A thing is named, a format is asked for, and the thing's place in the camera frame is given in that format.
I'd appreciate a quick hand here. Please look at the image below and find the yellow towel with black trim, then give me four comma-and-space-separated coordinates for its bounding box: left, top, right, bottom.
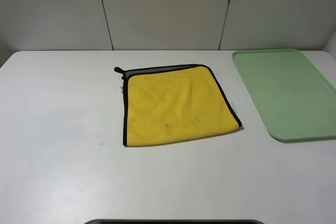
114, 64, 242, 147

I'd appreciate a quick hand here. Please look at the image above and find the light green plastic tray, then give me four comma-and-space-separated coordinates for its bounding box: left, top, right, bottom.
232, 49, 335, 143

